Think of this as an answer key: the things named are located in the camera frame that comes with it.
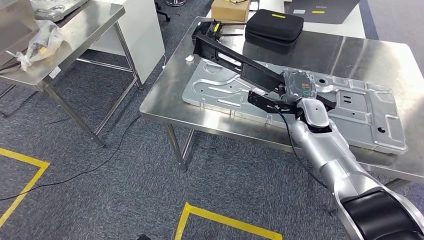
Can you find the black radio controller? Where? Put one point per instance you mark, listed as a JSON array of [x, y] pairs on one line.
[[207, 28]]

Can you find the stainless steel workbench table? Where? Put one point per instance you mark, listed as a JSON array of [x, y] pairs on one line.
[[364, 59]]

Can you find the brown cardboard box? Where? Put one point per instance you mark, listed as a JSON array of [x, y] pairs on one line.
[[230, 11]]

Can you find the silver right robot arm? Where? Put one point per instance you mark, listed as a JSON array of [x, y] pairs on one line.
[[331, 159]]

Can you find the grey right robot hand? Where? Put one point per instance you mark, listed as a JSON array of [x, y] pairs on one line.
[[299, 86]]

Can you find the clear plastic bag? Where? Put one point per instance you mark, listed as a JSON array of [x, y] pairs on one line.
[[43, 43]]

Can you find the office chair base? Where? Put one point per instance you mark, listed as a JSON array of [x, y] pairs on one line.
[[175, 2]]

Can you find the small white crumpled scrap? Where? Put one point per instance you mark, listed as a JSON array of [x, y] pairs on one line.
[[189, 58]]

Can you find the yellow floor tape rectangle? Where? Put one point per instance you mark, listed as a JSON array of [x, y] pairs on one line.
[[232, 221]]

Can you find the black plastic panel part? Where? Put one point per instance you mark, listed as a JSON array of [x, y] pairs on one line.
[[261, 78]]

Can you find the grey laptop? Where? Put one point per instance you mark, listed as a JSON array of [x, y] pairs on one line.
[[324, 15]]

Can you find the stainless steel side table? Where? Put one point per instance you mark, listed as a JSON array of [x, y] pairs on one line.
[[89, 23]]

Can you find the steel box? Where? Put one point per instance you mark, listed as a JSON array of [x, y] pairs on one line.
[[13, 23]]

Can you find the stamped sheet metal plate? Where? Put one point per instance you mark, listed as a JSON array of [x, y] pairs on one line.
[[364, 116], [56, 10]]

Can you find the black camera mounting bracket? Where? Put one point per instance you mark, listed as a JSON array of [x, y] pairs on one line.
[[265, 101]]

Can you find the white cabinet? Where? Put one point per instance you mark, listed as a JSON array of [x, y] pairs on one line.
[[142, 39]]

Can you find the black zip case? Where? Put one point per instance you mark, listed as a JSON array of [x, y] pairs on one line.
[[275, 26]]

